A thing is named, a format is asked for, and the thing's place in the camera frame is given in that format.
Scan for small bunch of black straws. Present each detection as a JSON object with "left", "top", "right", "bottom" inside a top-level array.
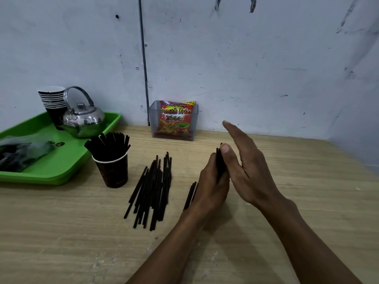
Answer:
[{"left": 183, "top": 181, "right": 199, "bottom": 211}]

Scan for stack of dark paper cups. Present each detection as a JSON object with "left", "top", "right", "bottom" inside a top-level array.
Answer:
[{"left": 37, "top": 86, "right": 68, "bottom": 131}]

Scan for clear acrylic box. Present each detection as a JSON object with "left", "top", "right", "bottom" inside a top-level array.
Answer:
[{"left": 149, "top": 100, "right": 199, "bottom": 142}]

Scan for loose pile of black straws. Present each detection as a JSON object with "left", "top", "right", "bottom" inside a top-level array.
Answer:
[{"left": 123, "top": 151, "right": 173, "bottom": 232}]

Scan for dark brown paper cup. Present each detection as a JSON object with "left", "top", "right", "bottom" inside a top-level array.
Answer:
[{"left": 92, "top": 152, "right": 129, "bottom": 189}]

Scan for black straws standing in cup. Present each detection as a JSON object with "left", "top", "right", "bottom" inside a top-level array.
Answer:
[{"left": 84, "top": 132, "right": 131, "bottom": 162}]

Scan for bundle of black straws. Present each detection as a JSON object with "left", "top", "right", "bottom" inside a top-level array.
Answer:
[{"left": 216, "top": 142, "right": 228, "bottom": 183}]

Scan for clear bag of black items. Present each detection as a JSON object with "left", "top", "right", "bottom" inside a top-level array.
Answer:
[{"left": 0, "top": 135, "right": 56, "bottom": 173}]

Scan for person's left forearm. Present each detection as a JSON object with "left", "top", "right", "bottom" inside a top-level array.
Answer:
[{"left": 126, "top": 204, "right": 222, "bottom": 284}]

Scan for person's right forearm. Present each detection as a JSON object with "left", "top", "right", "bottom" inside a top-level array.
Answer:
[{"left": 259, "top": 199, "right": 364, "bottom": 284}]

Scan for green plastic tray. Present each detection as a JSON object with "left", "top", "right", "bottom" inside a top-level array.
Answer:
[{"left": 0, "top": 111, "right": 123, "bottom": 186}]

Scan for red and yellow snack packet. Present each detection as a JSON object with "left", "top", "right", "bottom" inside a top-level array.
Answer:
[{"left": 155, "top": 100, "right": 196, "bottom": 139}]

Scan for person's left hand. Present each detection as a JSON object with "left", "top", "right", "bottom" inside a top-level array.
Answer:
[{"left": 189, "top": 152, "right": 230, "bottom": 219}]

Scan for person's right hand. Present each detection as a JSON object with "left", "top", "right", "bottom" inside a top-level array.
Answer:
[{"left": 220, "top": 120, "right": 290, "bottom": 212}]

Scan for shiny steel kettle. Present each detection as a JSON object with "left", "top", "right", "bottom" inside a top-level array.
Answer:
[{"left": 59, "top": 86, "right": 106, "bottom": 139}]

